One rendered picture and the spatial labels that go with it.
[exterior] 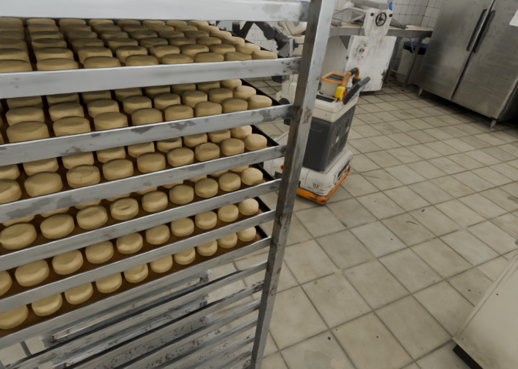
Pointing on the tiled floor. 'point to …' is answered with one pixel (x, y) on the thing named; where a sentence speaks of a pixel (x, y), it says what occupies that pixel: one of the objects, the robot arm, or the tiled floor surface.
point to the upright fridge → (475, 49)
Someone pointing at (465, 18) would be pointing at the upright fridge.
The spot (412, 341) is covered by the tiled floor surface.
